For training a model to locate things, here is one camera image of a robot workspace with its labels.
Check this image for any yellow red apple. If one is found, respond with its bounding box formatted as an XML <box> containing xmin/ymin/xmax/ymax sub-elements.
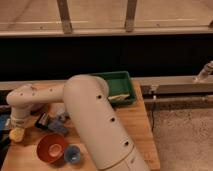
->
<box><xmin>9</xmin><ymin>128</ymin><xmax>25</xmax><ymax>142</ymax></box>

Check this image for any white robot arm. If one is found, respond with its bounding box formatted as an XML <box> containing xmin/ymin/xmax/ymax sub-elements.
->
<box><xmin>6</xmin><ymin>75</ymin><xmax>150</xmax><ymax>171</ymax></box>

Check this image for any blue plastic cup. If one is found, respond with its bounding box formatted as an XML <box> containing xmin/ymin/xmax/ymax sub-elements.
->
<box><xmin>64</xmin><ymin>145</ymin><xmax>81</xmax><ymax>164</ymax></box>

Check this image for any dark metallic can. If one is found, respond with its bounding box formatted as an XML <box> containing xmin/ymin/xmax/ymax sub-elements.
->
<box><xmin>35</xmin><ymin>113</ymin><xmax>50</xmax><ymax>129</ymax></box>

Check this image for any purple bowl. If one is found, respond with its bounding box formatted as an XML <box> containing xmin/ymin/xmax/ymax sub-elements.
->
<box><xmin>31</xmin><ymin>104</ymin><xmax>44</xmax><ymax>112</ymax></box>

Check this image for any blue grey cloth toy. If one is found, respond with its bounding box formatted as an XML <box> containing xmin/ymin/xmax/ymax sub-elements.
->
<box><xmin>48</xmin><ymin>113</ymin><xmax>69</xmax><ymax>136</ymax></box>

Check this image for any red bowl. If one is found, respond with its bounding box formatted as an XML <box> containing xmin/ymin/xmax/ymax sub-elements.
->
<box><xmin>36</xmin><ymin>133</ymin><xmax>68</xmax><ymax>164</ymax></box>

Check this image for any cream utensil in bin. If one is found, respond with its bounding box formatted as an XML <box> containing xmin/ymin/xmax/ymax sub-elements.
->
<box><xmin>108</xmin><ymin>94</ymin><xmax>130</xmax><ymax>100</ymax></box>

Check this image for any green plastic bin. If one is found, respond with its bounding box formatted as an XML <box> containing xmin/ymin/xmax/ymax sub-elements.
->
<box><xmin>94</xmin><ymin>71</ymin><xmax>136</xmax><ymax>106</ymax></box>

